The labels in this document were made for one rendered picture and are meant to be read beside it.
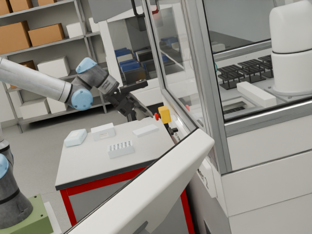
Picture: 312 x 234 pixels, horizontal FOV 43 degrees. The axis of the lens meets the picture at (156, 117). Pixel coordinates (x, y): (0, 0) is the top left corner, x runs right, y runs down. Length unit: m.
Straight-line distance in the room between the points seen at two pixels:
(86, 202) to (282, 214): 0.94
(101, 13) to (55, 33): 3.13
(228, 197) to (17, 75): 0.78
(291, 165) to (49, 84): 0.83
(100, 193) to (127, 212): 1.25
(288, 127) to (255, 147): 0.11
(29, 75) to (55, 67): 4.06
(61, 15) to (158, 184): 5.23
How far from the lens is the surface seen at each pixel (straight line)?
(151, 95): 2.44
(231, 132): 1.13
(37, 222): 1.47
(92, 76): 1.54
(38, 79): 1.40
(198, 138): 0.80
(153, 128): 2.13
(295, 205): 1.31
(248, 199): 1.23
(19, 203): 1.51
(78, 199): 1.89
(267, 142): 1.18
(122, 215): 0.62
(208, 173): 1.26
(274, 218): 1.30
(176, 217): 1.98
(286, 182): 1.26
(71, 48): 5.85
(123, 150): 1.92
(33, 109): 5.74
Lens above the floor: 1.49
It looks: 18 degrees down
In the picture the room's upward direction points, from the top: 13 degrees counter-clockwise
